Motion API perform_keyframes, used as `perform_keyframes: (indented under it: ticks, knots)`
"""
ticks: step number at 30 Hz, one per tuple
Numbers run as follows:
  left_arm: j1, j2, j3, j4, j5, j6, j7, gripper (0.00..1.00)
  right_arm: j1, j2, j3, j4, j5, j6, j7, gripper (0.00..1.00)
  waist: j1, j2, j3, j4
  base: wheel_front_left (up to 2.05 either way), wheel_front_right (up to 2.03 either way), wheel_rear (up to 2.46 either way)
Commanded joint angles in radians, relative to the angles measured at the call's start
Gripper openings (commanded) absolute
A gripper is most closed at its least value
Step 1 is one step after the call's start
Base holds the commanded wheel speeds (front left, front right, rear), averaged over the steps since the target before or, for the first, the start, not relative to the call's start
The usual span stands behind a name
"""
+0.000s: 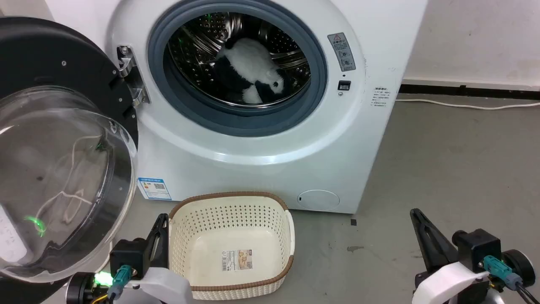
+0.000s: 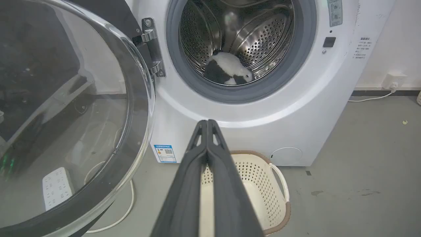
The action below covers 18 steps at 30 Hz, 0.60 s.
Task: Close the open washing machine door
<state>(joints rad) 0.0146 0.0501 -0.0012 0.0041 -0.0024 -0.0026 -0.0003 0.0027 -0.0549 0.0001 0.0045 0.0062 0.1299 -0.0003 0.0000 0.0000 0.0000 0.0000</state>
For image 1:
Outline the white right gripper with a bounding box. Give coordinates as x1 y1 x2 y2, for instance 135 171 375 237
410 208 492 304

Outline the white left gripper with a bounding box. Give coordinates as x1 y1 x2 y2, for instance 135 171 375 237
122 214 194 304

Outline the white front-load washing machine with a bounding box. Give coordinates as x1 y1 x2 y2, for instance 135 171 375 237
105 0 429 214

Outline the metal door hinge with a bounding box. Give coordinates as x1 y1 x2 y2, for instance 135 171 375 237
117 45 151 106

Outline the black round glass washer door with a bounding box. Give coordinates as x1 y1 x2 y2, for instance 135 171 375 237
0 17 140 304

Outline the cream plastic laundry basket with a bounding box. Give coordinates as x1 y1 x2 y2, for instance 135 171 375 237
168 191 295 301

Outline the blue energy label sticker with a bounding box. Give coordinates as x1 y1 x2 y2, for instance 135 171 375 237
138 177 173 201

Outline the paper label with barcode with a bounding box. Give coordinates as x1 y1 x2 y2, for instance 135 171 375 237
222 249 254 272

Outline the round white filter cover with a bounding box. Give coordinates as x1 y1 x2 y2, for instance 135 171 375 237
297 190 340 210

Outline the black baseboard strip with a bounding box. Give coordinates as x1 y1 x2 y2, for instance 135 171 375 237
399 84 540 100

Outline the small printed text sticker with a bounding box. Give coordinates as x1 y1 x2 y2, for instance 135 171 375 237
371 87 392 107

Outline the black and white plush toy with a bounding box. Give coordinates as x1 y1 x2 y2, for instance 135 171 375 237
213 37 287 105

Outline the perforated steel washer drum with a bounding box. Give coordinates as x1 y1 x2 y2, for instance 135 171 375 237
168 12 312 106

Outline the grey warning sticker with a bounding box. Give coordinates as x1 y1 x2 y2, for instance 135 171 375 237
328 33 356 72

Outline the teal plug left gripper cable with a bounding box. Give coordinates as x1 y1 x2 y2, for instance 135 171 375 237
107 265 134 301

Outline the teal plug gripper cable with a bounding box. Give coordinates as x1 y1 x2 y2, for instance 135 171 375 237
483 255 540 304
107 265 134 301

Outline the teal plug right gripper cable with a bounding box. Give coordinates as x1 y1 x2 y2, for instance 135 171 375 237
483 255 540 304

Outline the thin white floor cable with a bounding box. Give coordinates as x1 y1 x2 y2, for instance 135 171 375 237
395 98 540 111

